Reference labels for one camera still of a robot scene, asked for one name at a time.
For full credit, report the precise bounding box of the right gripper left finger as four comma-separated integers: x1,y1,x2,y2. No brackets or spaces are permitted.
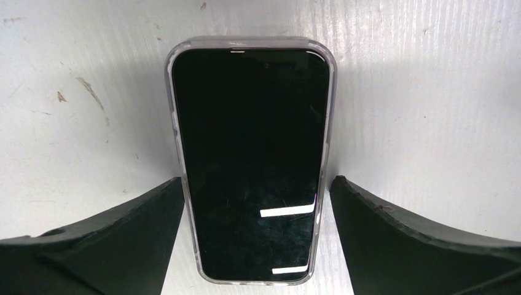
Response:
1,178,184,294

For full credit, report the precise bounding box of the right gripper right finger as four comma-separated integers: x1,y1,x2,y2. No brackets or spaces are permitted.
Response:
330,176,520,294

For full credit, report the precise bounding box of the black smartphone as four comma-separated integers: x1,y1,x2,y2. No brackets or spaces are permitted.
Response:
171,49,330,281

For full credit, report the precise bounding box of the clear phone case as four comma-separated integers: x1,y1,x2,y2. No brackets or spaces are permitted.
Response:
165,36,338,286

